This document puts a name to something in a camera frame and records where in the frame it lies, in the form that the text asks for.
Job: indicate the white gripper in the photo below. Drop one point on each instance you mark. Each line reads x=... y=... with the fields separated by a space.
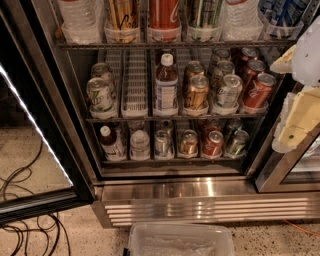
x=307 y=61

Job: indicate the front silver can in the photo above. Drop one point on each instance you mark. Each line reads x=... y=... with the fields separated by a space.
x=228 y=91

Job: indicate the top shelf blue can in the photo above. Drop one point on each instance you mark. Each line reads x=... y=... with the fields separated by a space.
x=282 y=16

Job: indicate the rear silver can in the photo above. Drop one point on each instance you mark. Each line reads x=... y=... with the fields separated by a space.
x=220 y=54

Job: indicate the green can bottom shelf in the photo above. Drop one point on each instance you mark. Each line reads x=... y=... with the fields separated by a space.
x=237 y=144

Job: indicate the top shelf right water bottle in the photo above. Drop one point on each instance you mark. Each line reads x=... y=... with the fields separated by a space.
x=240 y=20

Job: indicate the front gold can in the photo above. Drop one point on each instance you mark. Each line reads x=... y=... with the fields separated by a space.
x=196 y=93

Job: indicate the red can bottom shelf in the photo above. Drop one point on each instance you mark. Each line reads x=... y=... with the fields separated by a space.
x=213 y=144

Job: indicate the rear gold can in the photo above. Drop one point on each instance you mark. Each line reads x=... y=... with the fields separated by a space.
x=193 y=68

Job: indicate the gold can bottom shelf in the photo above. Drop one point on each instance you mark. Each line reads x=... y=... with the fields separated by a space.
x=188 y=143

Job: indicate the top shelf green can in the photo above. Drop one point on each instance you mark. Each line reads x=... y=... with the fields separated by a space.
x=203 y=19

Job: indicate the stainless steel fridge body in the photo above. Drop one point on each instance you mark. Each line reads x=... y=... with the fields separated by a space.
x=187 y=188

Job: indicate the brown tea bottle middle shelf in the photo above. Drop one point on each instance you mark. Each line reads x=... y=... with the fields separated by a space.
x=166 y=82

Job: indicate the brown tea bottle shelf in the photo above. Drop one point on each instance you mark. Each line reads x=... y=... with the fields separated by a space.
x=166 y=82
x=111 y=144

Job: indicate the silver blue can bottom shelf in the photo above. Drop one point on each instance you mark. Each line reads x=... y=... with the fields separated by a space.
x=163 y=149

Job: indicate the top shelf red coke can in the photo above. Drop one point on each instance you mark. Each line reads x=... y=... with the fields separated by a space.
x=163 y=19

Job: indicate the clear water bottle bottom shelf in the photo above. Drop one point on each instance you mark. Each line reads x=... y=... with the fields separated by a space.
x=140 y=146

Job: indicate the top shelf gold can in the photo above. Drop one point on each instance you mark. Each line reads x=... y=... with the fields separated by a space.
x=122 y=23

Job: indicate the brown tea bottle bottom shelf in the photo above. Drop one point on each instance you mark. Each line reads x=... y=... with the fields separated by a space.
x=111 y=144

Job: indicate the rear green white can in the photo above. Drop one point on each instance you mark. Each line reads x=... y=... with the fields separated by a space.
x=104 y=71

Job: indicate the green white can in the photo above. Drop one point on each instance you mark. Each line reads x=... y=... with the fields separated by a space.
x=99 y=95
x=104 y=71

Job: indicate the front green white can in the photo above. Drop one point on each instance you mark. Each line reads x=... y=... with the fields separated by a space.
x=99 y=95

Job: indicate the top shelf left water bottle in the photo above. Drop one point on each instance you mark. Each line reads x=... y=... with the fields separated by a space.
x=80 y=23

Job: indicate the open glass fridge door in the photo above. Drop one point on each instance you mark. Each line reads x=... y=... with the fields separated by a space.
x=43 y=162

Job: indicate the clear plastic bin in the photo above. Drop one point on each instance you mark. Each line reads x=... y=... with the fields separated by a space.
x=177 y=239

